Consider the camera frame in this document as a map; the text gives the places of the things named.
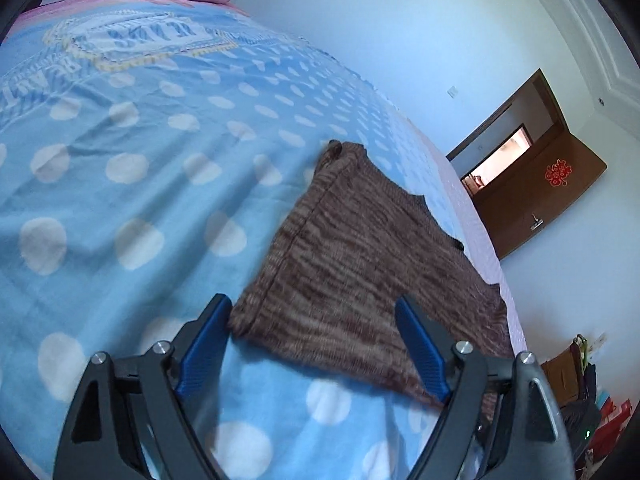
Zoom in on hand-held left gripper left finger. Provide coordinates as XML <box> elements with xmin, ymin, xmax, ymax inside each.
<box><xmin>52</xmin><ymin>293</ymin><xmax>233</xmax><ymax>480</ymax></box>

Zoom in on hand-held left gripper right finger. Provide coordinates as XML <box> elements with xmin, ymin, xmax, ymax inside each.
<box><xmin>394</xmin><ymin>294</ymin><xmax>576</xmax><ymax>480</ymax></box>

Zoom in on brown knitted sweater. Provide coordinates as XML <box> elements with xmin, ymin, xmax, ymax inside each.
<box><xmin>227</xmin><ymin>140</ymin><xmax>516</xmax><ymax>411</ymax></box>

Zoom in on brown wooden door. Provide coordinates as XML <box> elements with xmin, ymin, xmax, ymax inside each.
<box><xmin>472</xmin><ymin>129</ymin><xmax>608</xmax><ymax>261</ymax></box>

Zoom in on colourful bags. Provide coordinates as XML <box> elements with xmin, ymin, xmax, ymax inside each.
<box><xmin>595</xmin><ymin>394</ymin><xmax>634</xmax><ymax>437</ymax></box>

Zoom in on blue and pink dotted bedsheet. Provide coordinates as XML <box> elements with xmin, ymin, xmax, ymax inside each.
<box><xmin>0</xmin><ymin>0</ymin><xmax>527</xmax><ymax>480</ymax></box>

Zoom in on red paper door decoration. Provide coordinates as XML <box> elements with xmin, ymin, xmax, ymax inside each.
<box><xmin>544</xmin><ymin>158</ymin><xmax>573</xmax><ymax>187</ymax></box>

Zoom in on brown door frame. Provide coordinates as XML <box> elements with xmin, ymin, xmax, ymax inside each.
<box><xmin>445</xmin><ymin>68</ymin><xmax>572</xmax><ymax>201</ymax></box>

